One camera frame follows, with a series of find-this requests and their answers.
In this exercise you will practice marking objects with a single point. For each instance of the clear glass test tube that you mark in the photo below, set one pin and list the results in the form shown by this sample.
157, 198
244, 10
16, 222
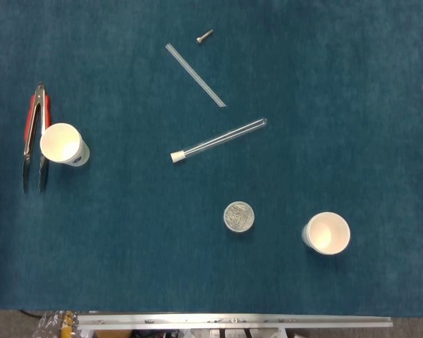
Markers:
225, 136

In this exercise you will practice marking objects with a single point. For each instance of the small white stopper cap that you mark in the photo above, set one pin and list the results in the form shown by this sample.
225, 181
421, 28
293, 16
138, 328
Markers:
177, 157

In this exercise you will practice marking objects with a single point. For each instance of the paper cup with dark stripe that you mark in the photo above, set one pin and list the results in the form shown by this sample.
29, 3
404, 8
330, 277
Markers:
327, 232

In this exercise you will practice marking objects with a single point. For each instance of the round clear box of clips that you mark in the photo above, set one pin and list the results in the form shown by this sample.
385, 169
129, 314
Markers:
238, 217

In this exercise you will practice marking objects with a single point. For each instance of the metal socket head screw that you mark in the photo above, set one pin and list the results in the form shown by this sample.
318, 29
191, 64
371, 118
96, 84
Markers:
204, 36

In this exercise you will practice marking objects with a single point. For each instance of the clear thin glass rod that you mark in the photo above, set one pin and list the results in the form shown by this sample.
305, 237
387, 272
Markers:
195, 75

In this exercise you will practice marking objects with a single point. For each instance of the teal table cloth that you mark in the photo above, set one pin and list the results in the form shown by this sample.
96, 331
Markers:
127, 229

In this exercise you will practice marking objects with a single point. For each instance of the paper cup with blue flower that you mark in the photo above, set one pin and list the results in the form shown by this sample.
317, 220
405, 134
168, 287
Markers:
60, 142

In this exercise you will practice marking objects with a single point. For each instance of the crinkled clear plastic bag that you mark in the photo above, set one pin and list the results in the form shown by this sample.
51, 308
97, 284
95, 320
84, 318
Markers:
54, 324

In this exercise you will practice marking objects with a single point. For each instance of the aluminium frame rail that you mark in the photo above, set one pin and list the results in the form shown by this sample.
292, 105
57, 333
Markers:
232, 321

